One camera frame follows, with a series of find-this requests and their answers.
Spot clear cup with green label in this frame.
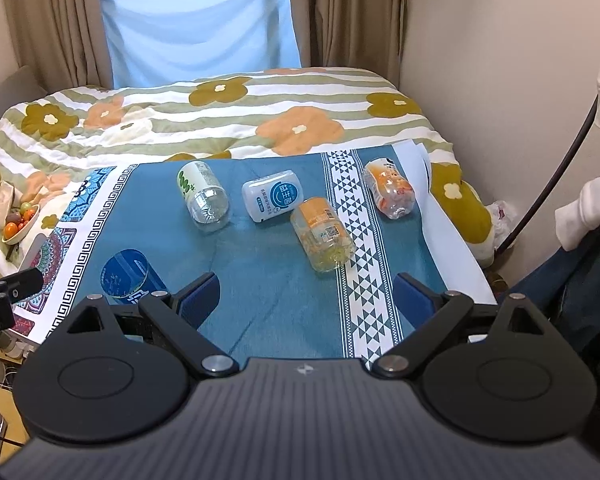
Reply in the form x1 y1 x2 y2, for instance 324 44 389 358
176 160 231 234

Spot clear cup with orange print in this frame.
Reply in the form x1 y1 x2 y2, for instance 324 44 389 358
362 157 417 221

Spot blue patterned tablecloth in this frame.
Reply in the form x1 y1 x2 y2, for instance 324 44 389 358
12 142 498 362

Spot light blue window cloth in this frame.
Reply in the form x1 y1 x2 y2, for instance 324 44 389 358
99 0 304 89

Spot white plastic bag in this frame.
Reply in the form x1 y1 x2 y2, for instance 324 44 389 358
484 200 519 252

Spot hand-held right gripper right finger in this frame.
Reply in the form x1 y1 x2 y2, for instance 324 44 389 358
371 273 552 380

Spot beige curtain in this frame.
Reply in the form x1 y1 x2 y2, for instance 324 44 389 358
0 0 114 97
287 0 409 92

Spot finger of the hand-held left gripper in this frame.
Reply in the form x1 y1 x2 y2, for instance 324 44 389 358
0 267 45 305

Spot clear cup with orange label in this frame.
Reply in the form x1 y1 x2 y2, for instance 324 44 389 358
290 197 357 274

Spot person's white sweater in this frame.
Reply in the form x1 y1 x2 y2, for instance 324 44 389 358
554 22 600 252

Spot floral striped blanket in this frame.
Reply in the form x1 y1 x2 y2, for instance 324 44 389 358
0 67 496 272

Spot person's blue jeans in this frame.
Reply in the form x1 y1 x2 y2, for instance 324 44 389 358
509 239 600 357

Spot bowl of fruit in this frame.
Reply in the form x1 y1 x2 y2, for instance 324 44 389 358
2 202 42 246

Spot black cable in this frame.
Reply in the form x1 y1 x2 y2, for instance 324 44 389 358
495 94 600 257

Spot grey headboard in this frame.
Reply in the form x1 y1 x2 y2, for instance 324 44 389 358
0 64 49 112

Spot blue cup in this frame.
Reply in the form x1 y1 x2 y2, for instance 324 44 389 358
100 248 169 306

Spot white and blue container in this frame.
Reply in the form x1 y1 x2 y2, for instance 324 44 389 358
241 167 306 225

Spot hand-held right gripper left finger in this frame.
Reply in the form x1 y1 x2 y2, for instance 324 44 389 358
66 272 241 380

